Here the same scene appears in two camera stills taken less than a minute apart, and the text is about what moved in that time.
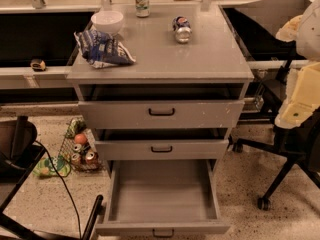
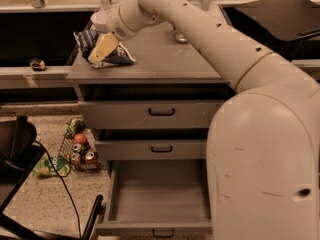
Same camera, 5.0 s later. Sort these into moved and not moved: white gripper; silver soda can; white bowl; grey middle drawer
Moved: white gripper
Not moved: white bowl; silver soda can; grey middle drawer
